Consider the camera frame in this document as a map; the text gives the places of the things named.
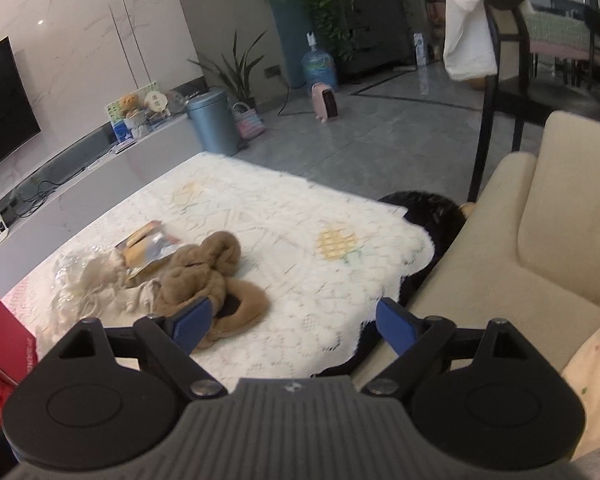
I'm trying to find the clear plastic bag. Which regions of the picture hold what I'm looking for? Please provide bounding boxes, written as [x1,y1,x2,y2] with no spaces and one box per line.
[54,242,131,326]

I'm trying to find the blue grey trash can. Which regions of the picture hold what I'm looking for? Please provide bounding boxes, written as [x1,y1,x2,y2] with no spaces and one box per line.
[186,86,239,157]

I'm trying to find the silver snack packet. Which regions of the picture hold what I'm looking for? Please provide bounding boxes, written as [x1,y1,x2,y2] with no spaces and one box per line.
[114,220,182,281]

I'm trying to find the blue water jug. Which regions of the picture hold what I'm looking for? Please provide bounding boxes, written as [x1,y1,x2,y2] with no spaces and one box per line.
[301,32,339,92]

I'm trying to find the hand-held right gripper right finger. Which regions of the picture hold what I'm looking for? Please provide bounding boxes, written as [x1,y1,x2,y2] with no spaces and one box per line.
[361,297,543,397]

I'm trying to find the black cables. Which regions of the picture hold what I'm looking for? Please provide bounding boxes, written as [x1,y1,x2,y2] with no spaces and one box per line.
[10,165,86,211]

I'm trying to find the black flat television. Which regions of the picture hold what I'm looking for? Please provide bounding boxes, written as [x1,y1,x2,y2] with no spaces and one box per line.
[0,37,42,181]

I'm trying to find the red lid storage box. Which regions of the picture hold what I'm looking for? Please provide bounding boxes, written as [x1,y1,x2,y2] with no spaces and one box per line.
[0,300,39,428]

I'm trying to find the dark cabinet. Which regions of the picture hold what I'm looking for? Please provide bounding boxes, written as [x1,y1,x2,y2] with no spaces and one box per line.
[335,0,413,78]

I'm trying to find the pastel woven basket bag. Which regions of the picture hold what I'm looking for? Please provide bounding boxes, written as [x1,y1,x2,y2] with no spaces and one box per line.
[231,102,264,142]

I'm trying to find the large green pothos plant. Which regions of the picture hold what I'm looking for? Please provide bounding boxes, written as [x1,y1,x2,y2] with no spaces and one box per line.
[282,0,361,61]

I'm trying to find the pink space heater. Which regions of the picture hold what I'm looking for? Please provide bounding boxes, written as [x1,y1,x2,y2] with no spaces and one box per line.
[311,82,340,123]

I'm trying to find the black chair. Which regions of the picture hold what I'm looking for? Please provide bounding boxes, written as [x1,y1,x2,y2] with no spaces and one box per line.
[467,0,600,201]

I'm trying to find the long leaf potted plant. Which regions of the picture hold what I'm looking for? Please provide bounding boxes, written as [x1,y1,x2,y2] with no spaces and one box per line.
[189,30,268,111]

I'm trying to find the white marble TV cabinet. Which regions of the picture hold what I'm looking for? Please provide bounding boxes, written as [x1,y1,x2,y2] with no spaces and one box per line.
[0,115,203,306]

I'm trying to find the beige sofa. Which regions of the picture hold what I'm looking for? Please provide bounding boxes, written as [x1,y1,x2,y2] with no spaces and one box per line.
[355,110,600,461]

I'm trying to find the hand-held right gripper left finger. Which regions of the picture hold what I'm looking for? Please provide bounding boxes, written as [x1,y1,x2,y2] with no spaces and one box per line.
[50,297,226,398]

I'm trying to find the white hanging cloth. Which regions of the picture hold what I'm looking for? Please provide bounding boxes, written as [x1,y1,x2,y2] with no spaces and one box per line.
[442,0,528,83]

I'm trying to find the cream cloth pouch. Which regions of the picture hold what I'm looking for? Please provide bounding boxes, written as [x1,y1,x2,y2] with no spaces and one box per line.
[122,277,163,313]

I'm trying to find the brown plush toy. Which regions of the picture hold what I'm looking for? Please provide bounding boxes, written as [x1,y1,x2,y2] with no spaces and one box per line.
[151,230,271,351]

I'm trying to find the white lace tablecloth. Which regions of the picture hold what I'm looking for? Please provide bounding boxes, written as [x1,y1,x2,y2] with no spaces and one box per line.
[2,152,437,396]

